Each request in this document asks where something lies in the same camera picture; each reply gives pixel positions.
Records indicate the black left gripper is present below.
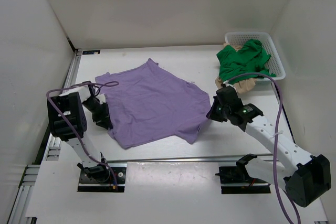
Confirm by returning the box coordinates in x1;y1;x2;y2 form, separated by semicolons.
82;98;113;130

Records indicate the purple t shirt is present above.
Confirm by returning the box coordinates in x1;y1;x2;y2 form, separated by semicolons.
95;59;211;149

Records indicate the green t shirt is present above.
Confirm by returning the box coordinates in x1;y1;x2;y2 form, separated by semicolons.
216;39;276;84

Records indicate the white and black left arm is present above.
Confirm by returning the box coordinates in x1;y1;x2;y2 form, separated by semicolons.
46;81;118;184

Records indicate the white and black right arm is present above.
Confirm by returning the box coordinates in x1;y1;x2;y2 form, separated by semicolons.
207;86;331;207

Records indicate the beige t shirt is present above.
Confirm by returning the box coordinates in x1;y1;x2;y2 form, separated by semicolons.
215;42;258;95

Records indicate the blue label sticker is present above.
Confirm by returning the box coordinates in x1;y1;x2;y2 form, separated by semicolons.
82;50;100;55

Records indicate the white plastic basket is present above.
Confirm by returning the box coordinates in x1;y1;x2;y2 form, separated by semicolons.
225;31;286;80

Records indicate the aluminium table edge rail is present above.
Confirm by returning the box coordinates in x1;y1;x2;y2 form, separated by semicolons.
102;154;299;164

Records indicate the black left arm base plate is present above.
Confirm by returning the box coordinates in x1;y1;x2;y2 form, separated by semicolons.
77;163;127;193

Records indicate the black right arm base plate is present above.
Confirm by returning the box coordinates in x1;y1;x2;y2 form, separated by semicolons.
215;161;271;195

